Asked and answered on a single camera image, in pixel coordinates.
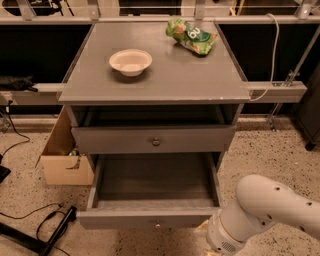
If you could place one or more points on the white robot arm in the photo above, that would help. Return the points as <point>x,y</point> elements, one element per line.
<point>259,204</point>

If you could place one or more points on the grey top drawer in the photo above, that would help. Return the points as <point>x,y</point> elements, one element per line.
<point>164,139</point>

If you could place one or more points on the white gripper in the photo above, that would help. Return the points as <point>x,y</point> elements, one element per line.
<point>220,239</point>

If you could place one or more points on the metal rail beam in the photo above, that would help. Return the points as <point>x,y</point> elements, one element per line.
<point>257,92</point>

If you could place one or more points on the cardboard box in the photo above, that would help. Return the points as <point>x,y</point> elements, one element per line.
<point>62,161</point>

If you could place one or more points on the black cloth bundle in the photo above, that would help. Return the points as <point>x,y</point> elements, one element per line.
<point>13,83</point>

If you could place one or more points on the grey drawer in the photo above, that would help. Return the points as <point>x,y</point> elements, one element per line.
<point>164,139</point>
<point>166,190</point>

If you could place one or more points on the green snack bag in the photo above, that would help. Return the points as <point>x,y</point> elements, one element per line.
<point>190,36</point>

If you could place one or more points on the white paper bowl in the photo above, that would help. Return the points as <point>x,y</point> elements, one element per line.
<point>130,62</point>

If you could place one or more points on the grey drawer cabinet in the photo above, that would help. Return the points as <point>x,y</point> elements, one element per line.
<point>177,89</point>

